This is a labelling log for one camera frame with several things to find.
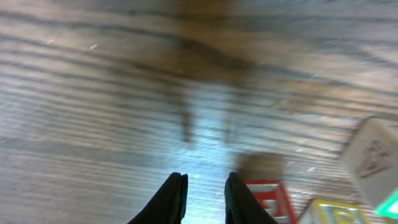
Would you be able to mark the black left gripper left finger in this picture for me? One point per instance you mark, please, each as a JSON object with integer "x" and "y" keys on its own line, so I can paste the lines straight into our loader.
{"x": 168, "y": 205}

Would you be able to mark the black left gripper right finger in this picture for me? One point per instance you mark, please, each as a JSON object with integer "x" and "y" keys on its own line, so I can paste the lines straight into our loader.
{"x": 241, "y": 206}

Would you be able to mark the wooden block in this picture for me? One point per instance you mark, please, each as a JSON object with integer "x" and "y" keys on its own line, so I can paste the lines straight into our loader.
{"x": 329, "y": 212}
{"x": 274, "y": 199}

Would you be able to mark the green top block number 4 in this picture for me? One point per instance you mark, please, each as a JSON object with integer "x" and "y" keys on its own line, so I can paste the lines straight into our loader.
{"x": 370, "y": 159}

